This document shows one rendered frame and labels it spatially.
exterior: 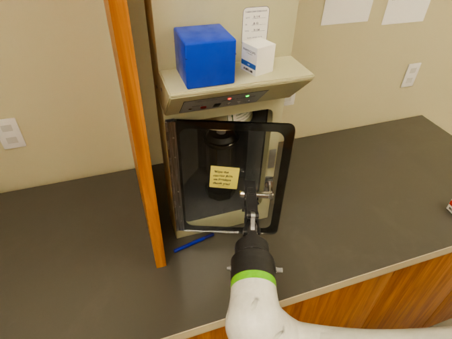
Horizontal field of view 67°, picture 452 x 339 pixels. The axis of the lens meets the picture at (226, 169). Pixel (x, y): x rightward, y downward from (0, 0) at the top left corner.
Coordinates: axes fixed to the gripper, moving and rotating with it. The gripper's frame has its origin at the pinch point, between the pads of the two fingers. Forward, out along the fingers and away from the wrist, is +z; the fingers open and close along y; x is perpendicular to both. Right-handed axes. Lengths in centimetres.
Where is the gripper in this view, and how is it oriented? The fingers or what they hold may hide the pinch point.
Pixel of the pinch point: (249, 194)
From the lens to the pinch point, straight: 90.4
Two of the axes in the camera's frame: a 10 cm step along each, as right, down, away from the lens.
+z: 0.3, -6.4, 7.7
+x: -10.0, -0.4, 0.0
